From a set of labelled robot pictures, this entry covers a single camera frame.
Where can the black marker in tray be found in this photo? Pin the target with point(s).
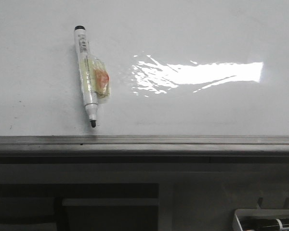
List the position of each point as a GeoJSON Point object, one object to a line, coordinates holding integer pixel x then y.
{"type": "Point", "coordinates": [278, 224]}

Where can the white whiteboard with aluminium frame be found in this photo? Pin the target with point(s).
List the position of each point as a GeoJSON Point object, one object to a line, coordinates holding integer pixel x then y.
{"type": "Point", "coordinates": [190, 80]}

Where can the white whiteboard marker with tape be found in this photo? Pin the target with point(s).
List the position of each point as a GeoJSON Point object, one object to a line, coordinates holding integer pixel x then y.
{"type": "Point", "coordinates": [94, 77]}

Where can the white marker tray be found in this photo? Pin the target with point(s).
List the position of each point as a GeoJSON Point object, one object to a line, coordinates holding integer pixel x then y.
{"type": "Point", "coordinates": [247, 214]}

